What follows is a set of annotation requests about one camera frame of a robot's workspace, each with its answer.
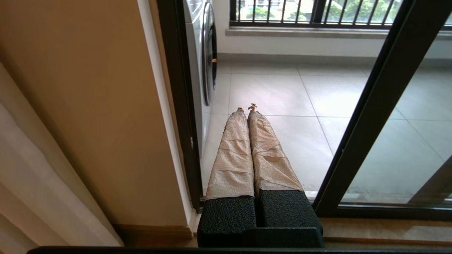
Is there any brown wooden baseboard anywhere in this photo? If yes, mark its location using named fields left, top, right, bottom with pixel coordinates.
left=113, top=224, right=194, bottom=244

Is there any dark framed fixed glass panel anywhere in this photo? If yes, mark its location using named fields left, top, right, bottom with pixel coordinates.
left=408, top=166, right=452, bottom=205

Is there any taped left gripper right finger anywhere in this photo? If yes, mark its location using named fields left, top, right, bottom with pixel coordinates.
left=243, top=103, right=325, bottom=247

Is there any white curtain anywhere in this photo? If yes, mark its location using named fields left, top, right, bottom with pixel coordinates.
left=0, top=63, right=125, bottom=254

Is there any dark window frame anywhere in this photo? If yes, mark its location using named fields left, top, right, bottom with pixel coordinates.
left=311, top=0, right=329, bottom=24

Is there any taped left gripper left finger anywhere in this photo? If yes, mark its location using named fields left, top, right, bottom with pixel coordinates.
left=197, top=108, right=257, bottom=247

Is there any black metal balcony railing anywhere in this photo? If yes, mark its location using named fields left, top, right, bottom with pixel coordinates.
left=230, top=0, right=452, bottom=29

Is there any grey stone window sill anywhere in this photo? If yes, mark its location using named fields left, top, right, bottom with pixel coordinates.
left=226, top=28, right=452, bottom=38

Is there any dark framed sliding glass door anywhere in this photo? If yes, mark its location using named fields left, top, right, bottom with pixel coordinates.
left=313, top=0, right=452, bottom=221

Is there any white front-load washing machine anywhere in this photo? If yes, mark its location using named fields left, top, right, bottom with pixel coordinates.
left=182, top=0, right=218, bottom=193

